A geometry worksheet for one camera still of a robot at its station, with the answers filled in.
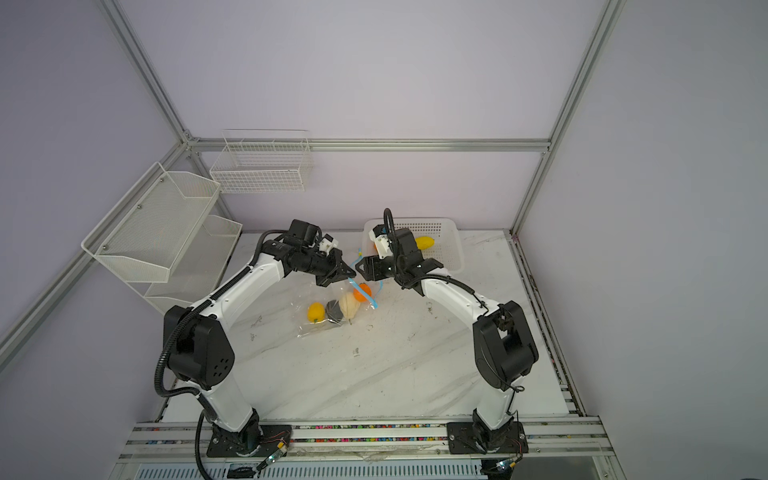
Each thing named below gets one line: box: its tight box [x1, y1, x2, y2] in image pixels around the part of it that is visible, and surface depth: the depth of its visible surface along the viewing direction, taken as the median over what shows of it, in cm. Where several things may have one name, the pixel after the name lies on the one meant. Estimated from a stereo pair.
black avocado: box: [326, 300, 344, 323], surface depth 93 cm
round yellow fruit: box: [307, 302, 325, 323], surface depth 95 cm
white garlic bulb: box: [339, 291, 361, 325], surface depth 90 cm
